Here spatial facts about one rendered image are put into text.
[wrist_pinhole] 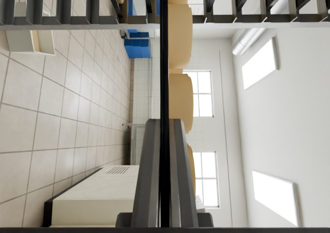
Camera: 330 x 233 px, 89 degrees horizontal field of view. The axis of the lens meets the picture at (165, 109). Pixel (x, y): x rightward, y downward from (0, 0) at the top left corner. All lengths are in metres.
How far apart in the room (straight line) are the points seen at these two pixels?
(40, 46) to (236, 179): 4.72
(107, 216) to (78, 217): 0.23
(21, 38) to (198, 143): 4.11
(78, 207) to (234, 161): 4.00
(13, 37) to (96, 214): 1.39
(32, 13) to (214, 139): 4.50
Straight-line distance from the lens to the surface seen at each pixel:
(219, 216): 5.12
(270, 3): 0.65
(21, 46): 1.48
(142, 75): 5.00
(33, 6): 0.75
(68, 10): 0.69
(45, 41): 1.64
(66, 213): 1.77
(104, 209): 1.64
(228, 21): 0.63
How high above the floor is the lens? 1.00
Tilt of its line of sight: level
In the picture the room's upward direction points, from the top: 90 degrees clockwise
